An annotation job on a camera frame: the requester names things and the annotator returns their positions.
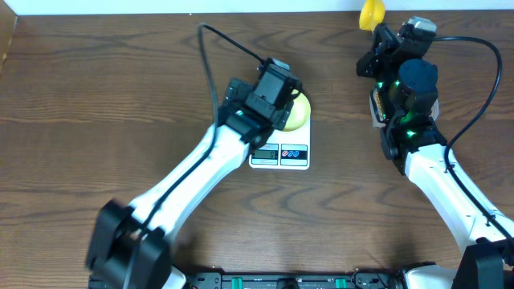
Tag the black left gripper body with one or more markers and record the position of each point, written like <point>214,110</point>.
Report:
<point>238,90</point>

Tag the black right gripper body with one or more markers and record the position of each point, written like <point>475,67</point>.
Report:
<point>377,67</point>

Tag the yellow plastic measuring scoop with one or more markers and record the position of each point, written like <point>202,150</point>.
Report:
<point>372,14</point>

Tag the pale yellow bowl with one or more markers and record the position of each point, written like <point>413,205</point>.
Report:
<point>299,114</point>

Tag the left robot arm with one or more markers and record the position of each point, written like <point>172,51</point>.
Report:
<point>131,245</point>

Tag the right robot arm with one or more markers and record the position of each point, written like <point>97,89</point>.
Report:
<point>403,104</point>

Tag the white digital kitchen scale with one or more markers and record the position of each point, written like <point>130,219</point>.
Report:
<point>285,150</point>

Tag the clear plastic container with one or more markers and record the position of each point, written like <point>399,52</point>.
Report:
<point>377,112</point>

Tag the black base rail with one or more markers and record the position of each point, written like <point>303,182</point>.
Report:
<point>366,279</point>

